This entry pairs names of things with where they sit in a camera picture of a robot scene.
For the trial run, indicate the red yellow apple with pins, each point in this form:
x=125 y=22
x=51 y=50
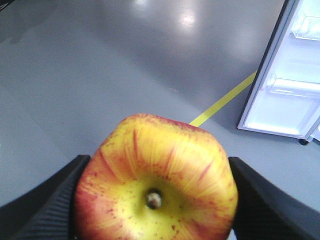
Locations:
x=154 y=178

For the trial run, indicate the white fridge door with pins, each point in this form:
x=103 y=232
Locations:
x=284 y=98

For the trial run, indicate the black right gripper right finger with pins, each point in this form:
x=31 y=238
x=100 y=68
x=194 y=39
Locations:
x=266 y=212

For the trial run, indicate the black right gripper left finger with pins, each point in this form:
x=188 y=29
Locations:
x=45 y=212

